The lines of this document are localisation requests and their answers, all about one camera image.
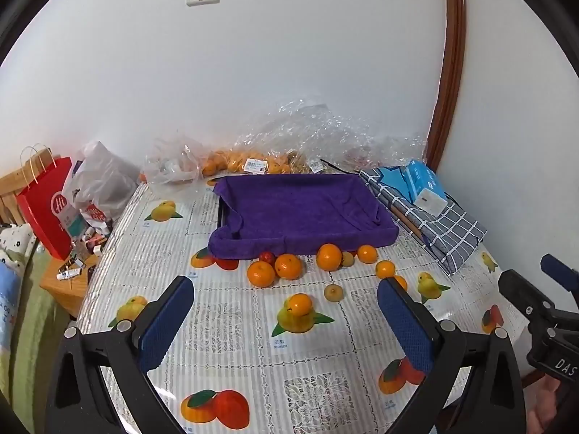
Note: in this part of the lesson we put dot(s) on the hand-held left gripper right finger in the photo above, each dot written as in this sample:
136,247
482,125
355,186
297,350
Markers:
407,325

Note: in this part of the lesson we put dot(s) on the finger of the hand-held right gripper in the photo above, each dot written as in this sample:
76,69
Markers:
520,289
558,271

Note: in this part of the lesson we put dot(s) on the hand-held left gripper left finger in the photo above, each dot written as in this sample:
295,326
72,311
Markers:
166,323

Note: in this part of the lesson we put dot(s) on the orange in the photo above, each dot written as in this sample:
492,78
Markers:
367,253
385,269
329,257
401,282
288,266
261,274
301,304

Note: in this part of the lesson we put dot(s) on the small red fruit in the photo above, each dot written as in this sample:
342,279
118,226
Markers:
267,257

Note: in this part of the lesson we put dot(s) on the purple towel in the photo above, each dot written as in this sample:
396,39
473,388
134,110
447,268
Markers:
298,212

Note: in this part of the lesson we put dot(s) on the person's right hand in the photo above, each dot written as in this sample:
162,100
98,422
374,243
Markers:
549,409

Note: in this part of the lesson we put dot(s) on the small yellow fruit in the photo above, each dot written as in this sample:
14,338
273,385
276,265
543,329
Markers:
333,292
347,259

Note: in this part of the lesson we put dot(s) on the grey checked cloth bag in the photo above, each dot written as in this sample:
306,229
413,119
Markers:
448,235

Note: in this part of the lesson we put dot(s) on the wooden stick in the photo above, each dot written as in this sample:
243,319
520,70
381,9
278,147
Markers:
405,219

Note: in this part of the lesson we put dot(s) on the wooden nightstand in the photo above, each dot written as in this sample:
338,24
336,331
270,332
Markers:
63,287

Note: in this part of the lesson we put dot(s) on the pile of small toiletries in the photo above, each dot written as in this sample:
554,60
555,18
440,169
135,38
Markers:
83,248

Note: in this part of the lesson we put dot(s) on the blue tissue pack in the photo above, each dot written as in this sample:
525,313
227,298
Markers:
425,187

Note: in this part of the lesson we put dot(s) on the green blanket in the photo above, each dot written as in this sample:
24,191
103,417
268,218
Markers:
27,334

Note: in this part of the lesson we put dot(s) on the blue paper star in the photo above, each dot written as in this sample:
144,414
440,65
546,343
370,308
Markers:
392,179

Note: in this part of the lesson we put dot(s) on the white plastic bag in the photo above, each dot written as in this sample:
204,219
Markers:
97,181

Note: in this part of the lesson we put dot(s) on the clear plastic bag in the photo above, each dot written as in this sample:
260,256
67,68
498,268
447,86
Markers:
174,165

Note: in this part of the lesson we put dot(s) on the red paper bag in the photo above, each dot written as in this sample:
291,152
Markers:
45,210

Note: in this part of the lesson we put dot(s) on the white dotted pillow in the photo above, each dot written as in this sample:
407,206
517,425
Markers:
16,240

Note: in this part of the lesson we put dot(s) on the clear bag of oranges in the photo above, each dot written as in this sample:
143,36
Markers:
239,162

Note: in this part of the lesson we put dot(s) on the clear bag of brown fruit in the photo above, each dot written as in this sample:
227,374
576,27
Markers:
305,162

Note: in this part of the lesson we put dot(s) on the crumpled clear plastic wrap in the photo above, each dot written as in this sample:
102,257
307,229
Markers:
343,138

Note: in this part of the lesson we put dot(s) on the wooden headboard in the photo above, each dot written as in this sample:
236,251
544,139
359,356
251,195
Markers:
8,190

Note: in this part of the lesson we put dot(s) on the brown wooden door frame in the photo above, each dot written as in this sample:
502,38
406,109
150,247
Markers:
448,68

